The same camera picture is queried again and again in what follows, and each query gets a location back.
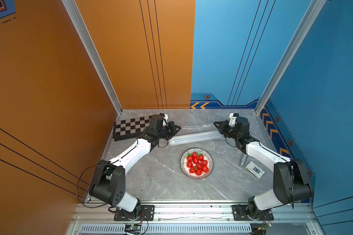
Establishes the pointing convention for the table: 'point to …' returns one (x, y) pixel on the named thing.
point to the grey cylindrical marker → (243, 159)
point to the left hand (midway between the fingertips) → (182, 125)
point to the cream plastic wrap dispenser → (189, 138)
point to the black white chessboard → (130, 128)
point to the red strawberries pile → (195, 162)
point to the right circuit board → (265, 226)
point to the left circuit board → (134, 228)
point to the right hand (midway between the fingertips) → (213, 122)
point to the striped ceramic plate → (185, 170)
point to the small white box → (255, 170)
